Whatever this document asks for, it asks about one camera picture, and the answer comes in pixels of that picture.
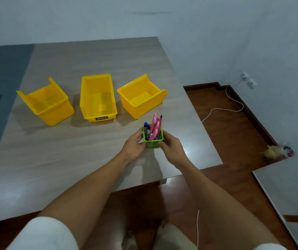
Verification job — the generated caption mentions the person's right hand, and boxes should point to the person's right hand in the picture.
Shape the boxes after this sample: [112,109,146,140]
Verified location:
[158,130,187,169]

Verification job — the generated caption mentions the person's legs in light trousers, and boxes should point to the person's legs in light trousers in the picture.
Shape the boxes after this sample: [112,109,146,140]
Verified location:
[121,222,198,250]

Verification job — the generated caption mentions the person's left forearm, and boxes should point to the person's left forearm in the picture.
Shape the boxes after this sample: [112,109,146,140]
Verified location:
[37,151,129,249]

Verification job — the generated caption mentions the plastic bag of trash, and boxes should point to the plastic bag of trash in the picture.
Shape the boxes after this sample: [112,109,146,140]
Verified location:
[260,143,295,163]

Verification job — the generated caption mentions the green pen holder cup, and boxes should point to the green pen holder cup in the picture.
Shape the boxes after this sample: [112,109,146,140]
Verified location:
[142,124,164,149]

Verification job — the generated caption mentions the person's right forearm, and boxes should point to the person's right forearm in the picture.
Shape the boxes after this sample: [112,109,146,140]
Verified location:
[176,160,282,249]

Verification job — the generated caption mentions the yellow storage bin with label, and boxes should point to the yellow storage bin with label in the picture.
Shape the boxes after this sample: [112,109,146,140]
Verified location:
[80,74,118,123]

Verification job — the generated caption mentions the person's white sleeve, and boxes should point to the person's white sleeve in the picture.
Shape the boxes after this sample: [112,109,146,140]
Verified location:
[253,243,288,250]
[6,216,80,250]

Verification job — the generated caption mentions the white cable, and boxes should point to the white cable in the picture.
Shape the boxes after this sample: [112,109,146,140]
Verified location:
[201,77,246,123]

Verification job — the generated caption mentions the pink scissors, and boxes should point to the pink scissors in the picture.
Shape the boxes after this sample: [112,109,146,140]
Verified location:
[149,113,161,140]

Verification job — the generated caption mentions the person's left hand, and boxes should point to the person's left hand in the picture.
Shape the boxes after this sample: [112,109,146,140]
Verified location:
[120,127,146,162]

